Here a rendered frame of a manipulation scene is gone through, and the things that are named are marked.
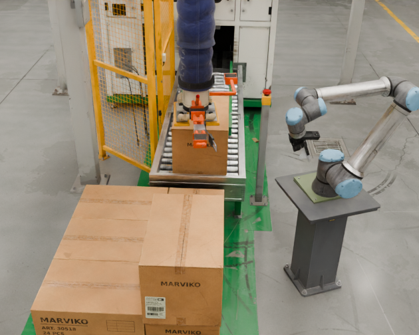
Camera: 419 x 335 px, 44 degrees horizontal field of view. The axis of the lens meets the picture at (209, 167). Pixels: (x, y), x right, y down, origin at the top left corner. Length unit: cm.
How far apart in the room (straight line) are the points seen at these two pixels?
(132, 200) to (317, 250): 129
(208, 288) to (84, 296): 74
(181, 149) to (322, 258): 123
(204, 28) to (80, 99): 159
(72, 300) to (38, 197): 197
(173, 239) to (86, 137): 210
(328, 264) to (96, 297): 160
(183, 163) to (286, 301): 121
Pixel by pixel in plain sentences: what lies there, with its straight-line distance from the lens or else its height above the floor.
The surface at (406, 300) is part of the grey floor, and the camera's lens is 389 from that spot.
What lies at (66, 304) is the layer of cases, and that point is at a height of 54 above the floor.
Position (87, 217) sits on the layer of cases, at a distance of 349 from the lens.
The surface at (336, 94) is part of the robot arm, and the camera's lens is 292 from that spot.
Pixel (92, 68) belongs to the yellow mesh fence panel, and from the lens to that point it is 480.
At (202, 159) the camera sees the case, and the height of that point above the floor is 71.
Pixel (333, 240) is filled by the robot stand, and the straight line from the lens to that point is 354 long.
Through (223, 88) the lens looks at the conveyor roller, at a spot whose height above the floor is 55.
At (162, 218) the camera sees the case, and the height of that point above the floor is 94.
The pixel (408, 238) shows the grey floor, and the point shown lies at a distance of 444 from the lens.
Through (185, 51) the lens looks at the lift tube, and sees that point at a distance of 320.
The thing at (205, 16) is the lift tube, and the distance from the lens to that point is 312.
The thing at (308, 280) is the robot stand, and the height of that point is 11.
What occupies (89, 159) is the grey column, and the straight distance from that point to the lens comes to 463.
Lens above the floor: 260
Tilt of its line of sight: 31 degrees down
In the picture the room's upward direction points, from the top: 1 degrees clockwise
